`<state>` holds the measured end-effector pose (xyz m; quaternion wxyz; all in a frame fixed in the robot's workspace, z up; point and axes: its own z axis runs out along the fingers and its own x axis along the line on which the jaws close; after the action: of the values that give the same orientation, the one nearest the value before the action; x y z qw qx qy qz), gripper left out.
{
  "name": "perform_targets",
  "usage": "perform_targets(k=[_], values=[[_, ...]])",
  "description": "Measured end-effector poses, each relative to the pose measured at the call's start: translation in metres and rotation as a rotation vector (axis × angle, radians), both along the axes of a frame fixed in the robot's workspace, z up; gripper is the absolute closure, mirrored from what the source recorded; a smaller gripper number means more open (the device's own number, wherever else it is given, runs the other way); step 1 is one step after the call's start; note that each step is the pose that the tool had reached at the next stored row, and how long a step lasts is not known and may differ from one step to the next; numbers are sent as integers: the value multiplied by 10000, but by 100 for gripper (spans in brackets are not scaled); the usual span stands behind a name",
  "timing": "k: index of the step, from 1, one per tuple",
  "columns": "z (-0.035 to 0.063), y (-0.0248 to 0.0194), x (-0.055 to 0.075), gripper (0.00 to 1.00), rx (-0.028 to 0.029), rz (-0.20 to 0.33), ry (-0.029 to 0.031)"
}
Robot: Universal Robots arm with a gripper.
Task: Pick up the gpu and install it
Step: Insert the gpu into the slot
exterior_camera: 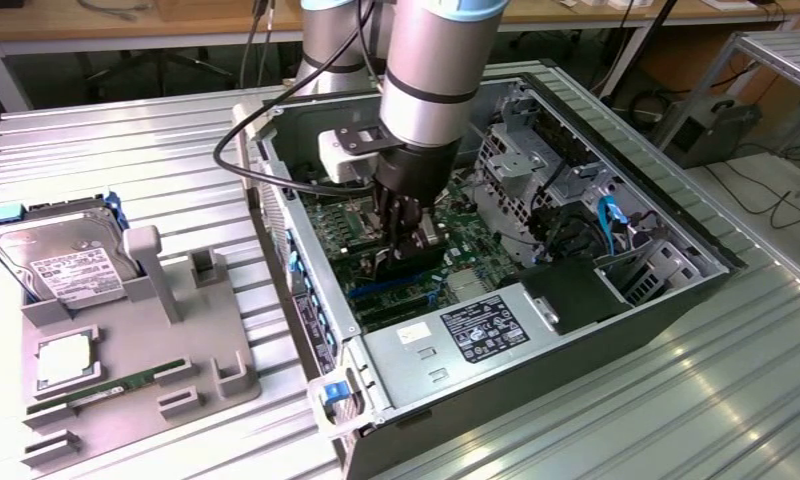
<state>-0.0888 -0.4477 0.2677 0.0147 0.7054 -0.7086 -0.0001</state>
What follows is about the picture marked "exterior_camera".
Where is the open PC case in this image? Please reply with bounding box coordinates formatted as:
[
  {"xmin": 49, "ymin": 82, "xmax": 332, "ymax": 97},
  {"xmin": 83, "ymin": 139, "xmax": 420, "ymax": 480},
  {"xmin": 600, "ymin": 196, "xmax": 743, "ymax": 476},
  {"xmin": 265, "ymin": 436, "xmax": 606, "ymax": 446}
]
[{"xmin": 230, "ymin": 59, "xmax": 748, "ymax": 480}]

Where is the hard disk with blue carrier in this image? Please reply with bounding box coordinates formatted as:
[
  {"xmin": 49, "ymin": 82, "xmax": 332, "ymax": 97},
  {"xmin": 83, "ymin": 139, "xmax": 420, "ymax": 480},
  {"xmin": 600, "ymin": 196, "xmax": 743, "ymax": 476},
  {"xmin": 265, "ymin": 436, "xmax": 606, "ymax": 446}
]
[{"xmin": 0, "ymin": 188, "xmax": 134, "ymax": 307}]

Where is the green RAM stick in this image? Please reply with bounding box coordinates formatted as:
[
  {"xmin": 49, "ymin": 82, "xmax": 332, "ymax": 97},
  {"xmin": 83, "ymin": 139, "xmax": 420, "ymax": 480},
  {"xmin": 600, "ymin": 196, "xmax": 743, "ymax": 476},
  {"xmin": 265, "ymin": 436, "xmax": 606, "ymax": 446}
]
[{"xmin": 25, "ymin": 363, "xmax": 189, "ymax": 412}]

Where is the green motherboard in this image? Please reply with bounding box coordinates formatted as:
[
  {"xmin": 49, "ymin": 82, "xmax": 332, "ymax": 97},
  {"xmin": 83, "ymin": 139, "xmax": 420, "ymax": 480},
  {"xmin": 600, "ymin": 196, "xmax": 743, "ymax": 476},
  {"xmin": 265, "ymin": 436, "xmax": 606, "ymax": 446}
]
[{"xmin": 302, "ymin": 169, "xmax": 528, "ymax": 334}]

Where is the black box on floor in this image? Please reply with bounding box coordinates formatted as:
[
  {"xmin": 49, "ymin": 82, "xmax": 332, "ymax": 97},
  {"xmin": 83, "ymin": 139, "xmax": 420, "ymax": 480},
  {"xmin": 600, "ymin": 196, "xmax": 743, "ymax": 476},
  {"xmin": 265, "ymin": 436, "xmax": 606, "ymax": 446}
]
[{"xmin": 662, "ymin": 98, "xmax": 763, "ymax": 169}]

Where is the metal drive cage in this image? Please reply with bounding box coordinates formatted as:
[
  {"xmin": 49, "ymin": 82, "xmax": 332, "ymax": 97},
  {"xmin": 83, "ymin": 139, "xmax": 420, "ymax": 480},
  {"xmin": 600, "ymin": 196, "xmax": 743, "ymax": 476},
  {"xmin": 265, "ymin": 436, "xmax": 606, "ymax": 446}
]
[{"xmin": 472, "ymin": 84, "xmax": 614, "ymax": 251}]

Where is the black air shroud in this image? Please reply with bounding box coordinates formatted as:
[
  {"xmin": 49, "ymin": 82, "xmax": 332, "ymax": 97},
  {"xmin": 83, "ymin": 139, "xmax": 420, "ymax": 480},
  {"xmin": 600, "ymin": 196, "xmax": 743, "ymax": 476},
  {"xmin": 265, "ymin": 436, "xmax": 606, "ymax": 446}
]
[{"xmin": 518, "ymin": 255, "xmax": 632, "ymax": 337}]

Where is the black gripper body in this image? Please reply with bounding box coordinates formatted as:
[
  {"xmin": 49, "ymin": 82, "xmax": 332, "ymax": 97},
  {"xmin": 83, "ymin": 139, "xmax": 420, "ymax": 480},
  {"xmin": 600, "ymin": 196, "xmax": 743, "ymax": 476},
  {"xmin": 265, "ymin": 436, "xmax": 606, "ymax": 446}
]
[{"xmin": 370, "ymin": 139, "xmax": 462, "ymax": 209}]

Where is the black graphics card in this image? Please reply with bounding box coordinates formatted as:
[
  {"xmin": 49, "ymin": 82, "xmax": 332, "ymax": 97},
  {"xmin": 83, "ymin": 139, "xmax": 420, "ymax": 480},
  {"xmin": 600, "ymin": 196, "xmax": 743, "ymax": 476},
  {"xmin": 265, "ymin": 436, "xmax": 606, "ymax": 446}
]
[{"xmin": 365, "ymin": 214, "xmax": 456, "ymax": 287}]

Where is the blue disk wire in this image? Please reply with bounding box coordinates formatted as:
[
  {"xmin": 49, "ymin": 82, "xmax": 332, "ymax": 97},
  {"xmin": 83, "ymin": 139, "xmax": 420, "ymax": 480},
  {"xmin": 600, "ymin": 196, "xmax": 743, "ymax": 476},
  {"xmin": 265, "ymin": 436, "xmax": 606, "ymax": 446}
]
[{"xmin": 594, "ymin": 195, "xmax": 620, "ymax": 257}]

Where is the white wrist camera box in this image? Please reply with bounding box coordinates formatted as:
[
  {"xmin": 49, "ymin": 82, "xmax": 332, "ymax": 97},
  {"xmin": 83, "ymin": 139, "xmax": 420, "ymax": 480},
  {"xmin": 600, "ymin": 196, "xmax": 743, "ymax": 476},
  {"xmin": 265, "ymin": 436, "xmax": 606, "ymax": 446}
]
[{"xmin": 316, "ymin": 124, "xmax": 402, "ymax": 185}]

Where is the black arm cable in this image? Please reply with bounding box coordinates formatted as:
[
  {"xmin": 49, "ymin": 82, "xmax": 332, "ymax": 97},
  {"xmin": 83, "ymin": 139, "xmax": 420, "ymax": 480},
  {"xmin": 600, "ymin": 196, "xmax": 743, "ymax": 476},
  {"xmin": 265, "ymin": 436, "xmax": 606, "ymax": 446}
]
[{"xmin": 213, "ymin": 0, "xmax": 381, "ymax": 197}]

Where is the aluminium slat table frame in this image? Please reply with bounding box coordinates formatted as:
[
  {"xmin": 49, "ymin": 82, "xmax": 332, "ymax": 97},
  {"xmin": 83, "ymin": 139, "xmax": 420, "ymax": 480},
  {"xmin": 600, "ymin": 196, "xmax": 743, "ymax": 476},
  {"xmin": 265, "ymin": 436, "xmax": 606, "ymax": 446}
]
[{"xmin": 658, "ymin": 30, "xmax": 800, "ymax": 151}]

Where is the grey parts rack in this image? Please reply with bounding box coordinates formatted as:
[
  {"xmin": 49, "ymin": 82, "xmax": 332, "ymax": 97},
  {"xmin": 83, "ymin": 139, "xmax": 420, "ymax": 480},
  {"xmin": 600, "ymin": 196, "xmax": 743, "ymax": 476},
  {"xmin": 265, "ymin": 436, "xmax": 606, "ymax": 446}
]
[{"xmin": 17, "ymin": 224, "xmax": 262, "ymax": 467}]

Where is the silver CPU chip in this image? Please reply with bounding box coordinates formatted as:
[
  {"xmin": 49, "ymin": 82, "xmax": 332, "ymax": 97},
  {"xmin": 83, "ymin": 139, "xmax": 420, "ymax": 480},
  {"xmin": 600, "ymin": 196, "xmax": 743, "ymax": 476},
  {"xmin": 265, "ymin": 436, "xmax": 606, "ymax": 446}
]
[{"xmin": 35, "ymin": 340, "xmax": 99, "ymax": 395}]

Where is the wooden desk with white frame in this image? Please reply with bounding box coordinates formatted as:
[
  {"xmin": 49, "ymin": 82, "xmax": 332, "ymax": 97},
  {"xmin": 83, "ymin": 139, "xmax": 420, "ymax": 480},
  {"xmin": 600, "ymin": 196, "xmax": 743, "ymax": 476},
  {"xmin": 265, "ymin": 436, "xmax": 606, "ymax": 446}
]
[{"xmin": 0, "ymin": 0, "xmax": 800, "ymax": 114}]

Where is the CPU socket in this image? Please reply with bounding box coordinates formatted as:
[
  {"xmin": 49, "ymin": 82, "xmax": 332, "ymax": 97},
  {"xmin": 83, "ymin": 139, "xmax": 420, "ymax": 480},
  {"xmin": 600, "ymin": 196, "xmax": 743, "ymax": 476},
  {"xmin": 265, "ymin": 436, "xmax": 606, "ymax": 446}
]
[{"xmin": 344, "ymin": 198, "xmax": 389, "ymax": 237}]

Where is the grey power supply unit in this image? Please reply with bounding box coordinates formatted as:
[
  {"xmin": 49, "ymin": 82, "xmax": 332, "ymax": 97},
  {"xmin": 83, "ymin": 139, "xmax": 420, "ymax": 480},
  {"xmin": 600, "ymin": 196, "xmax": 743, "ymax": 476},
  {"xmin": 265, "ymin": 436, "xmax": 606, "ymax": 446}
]
[{"xmin": 361, "ymin": 289, "xmax": 565, "ymax": 409}]

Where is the blue expansion slot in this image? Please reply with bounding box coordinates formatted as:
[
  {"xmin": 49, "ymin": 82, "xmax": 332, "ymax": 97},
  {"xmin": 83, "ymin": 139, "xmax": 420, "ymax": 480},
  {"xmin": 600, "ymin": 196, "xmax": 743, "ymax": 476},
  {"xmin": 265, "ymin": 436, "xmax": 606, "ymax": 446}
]
[{"xmin": 348, "ymin": 280, "xmax": 393, "ymax": 302}]

